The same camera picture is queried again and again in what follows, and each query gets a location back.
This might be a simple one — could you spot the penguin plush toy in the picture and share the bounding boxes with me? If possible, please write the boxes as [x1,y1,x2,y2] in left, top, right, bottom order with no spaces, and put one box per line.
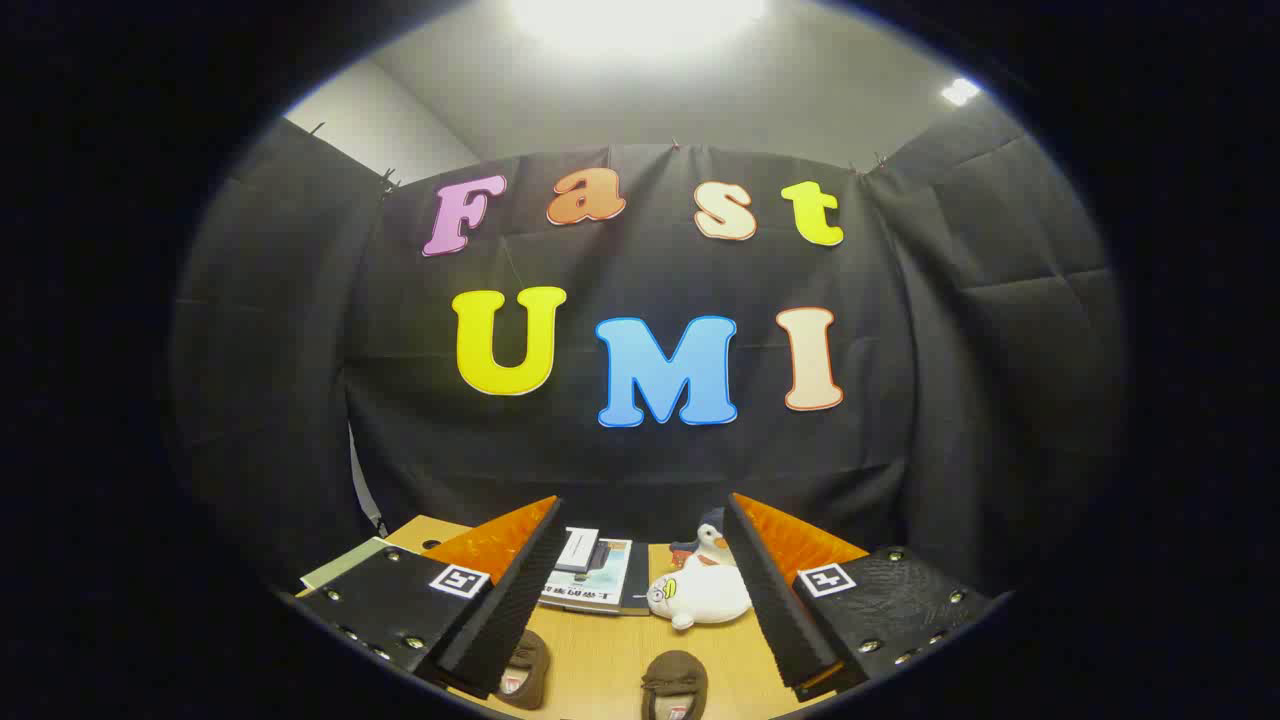
[670,508,738,569]

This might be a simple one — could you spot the white duck plush toy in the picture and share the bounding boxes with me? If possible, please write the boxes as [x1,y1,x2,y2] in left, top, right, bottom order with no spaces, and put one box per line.
[647,560,753,631]

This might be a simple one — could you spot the brown fuzzy shoe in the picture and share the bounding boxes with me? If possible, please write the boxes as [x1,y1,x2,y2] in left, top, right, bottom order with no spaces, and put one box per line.
[497,630,552,711]
[640,650,709,720]

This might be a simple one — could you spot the large ceiling light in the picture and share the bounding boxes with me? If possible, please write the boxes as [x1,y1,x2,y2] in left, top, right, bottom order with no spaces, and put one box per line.
[508,0,773,56]

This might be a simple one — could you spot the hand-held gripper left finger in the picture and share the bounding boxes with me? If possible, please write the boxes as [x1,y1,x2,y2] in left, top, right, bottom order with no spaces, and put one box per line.
[297,495,564,700]

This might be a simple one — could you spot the pale green fabric storage box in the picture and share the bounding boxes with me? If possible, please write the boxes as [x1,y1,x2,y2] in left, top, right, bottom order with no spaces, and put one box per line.
[300,537,396,591]

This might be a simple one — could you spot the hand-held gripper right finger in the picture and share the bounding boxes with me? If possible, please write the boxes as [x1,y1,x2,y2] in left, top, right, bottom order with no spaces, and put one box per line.
[722,492,1001,703]

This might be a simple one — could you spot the white book with night photo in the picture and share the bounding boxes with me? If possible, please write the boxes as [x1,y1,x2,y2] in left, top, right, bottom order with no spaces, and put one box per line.
[555,527,601,573]

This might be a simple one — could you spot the book with pale blue cover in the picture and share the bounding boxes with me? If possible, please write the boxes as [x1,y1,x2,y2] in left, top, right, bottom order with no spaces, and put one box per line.
[540,540,633,613]

